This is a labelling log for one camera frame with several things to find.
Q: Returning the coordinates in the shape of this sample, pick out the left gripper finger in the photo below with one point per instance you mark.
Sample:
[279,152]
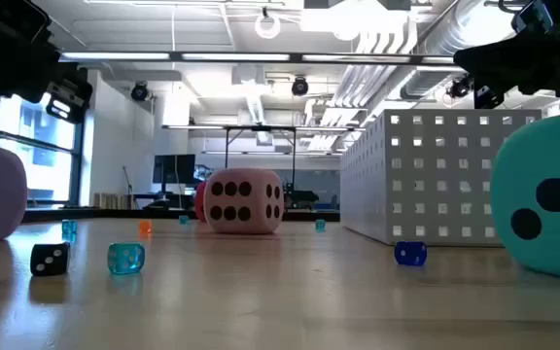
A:
[12,63]
[71,97]

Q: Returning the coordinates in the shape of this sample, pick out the white perforated bin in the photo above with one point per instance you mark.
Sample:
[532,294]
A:
[435,194]

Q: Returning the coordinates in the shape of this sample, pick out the small dark blue translucent die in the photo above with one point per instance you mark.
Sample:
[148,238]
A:
[410,253]

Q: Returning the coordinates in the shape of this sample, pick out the overhead light bar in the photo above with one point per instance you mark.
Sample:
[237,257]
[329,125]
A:
[236,57]

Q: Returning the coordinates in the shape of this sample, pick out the background black gantry frame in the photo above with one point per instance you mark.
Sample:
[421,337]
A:
[260,128]

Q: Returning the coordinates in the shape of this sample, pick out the background black robot arm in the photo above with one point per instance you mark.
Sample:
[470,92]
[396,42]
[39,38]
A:
[302,196]

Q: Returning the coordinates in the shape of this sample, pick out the large red foam die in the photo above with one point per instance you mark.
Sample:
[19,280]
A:
[199,201]

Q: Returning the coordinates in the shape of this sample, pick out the large teal foam die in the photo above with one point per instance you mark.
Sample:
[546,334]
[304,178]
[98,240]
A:
[542,228]

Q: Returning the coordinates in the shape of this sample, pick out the black computer monitor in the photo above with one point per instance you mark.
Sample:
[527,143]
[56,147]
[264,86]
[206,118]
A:
[174,168]

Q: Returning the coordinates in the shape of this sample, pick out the black round ceiling fixture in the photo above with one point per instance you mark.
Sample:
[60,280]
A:
[300,86]
[139,92]
[460,88]

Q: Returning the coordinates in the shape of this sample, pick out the large pink foam die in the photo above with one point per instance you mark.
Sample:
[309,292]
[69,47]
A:
[241,204]

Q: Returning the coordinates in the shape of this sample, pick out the small black die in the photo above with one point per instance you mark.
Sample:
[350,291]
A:
[49,260]

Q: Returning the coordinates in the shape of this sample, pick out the small orange translucent die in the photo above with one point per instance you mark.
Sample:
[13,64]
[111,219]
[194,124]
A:
[145,227]

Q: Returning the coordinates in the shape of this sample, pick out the silver ventilation duct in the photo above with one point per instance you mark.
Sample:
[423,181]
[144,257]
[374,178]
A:
[460,29]

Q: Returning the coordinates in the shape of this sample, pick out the row of wooden blocks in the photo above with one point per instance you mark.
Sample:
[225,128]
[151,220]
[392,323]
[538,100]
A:
[112,200]

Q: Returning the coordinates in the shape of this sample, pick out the small light blue translucent die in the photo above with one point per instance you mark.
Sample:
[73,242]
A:
[320,225]
[126,258]
[69,229]
[184,220]

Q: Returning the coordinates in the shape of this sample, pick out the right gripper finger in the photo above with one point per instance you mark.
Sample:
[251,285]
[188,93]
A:
[486,98]
[528,63]

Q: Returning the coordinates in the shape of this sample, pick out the window with dark frame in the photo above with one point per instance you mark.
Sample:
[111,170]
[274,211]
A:
[32,170]

